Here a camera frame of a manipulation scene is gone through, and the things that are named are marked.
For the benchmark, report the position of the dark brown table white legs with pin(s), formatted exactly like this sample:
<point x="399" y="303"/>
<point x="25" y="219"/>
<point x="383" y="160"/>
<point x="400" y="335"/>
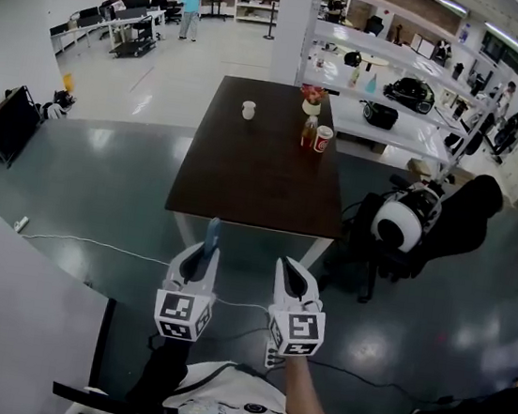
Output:
<point x="258" y="173"/>

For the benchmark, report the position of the black office chair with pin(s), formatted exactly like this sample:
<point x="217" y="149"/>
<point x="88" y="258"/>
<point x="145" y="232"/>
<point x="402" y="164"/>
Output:
<point x="465" y="224"/>

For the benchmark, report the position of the red and white paper cup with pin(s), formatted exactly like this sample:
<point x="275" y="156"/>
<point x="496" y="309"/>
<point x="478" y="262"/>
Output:
<point x="323" y="141"/>

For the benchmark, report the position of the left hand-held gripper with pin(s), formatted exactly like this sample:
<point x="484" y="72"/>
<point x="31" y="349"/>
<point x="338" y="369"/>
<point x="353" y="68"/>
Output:
<point x="174" y="308"/>

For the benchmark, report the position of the white socket strip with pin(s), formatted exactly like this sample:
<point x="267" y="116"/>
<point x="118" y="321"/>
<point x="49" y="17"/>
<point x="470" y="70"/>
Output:
<point x="272" y="354"/>

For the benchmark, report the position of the white mug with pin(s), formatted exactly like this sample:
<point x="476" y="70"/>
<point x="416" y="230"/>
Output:
<point x="249" y="111"/>

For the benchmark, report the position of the black chest-mounted device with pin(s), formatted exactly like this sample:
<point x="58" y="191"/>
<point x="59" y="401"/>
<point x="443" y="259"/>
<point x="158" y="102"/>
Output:
<point x="96" y="398"/>

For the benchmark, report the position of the person's right forearm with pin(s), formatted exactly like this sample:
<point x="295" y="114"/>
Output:
<point x="305" y="397"/>

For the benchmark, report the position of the white pot of red flowers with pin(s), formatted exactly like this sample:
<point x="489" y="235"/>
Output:
<point x="311" y="108"/>

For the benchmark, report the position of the cardboard box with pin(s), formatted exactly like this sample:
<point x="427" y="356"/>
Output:
<point x="420" y="167"/>

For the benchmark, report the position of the white shelving unit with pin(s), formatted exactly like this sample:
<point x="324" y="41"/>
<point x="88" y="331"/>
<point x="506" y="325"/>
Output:
<point x="342" y="113"/>

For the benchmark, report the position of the white power strip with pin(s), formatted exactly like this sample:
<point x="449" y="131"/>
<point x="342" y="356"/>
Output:
<point x="22" y="223"/>

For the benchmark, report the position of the amber drink bottle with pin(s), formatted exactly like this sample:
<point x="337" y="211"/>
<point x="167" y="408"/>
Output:
<point x="308" y="134"/>

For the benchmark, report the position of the black helmet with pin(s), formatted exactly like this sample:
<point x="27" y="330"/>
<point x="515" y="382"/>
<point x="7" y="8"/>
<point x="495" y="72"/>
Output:
<point x="352" y="58"/>

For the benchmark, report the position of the white partition panel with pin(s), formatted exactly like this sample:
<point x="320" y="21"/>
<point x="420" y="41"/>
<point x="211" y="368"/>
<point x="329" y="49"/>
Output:
<point x="13" y="311"/>

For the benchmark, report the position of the black screen on cart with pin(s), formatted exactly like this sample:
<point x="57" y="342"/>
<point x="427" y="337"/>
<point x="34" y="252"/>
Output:
<point x="9" y="126"/>

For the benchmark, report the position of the white round helmet device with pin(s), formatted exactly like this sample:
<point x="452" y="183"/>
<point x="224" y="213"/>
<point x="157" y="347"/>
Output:
<point x="407" y="216"/>

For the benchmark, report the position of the yellow bin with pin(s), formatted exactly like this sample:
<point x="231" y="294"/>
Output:
<point x="68" y="81"/>

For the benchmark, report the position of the person's left forearm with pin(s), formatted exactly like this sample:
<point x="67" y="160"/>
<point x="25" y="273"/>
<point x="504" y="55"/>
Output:
<point x="161" y="373"/>

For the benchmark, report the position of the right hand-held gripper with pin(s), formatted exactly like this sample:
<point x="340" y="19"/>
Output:
<point x="302" y="327"/>

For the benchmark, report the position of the black round-ended speaker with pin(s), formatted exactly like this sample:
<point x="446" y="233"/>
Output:
<point x="379" y="116"/>

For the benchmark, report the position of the teal spray bottle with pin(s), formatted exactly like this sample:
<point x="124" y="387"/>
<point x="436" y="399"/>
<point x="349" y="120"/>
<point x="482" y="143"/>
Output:
<point x="371" y="84"/>

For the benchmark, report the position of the row of office desks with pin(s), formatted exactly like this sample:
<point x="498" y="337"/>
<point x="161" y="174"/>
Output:
<point x="104" y="20"/>

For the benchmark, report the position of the green and yellow bottle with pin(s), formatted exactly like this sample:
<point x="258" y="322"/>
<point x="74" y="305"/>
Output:
<point x="354" y="77"/>

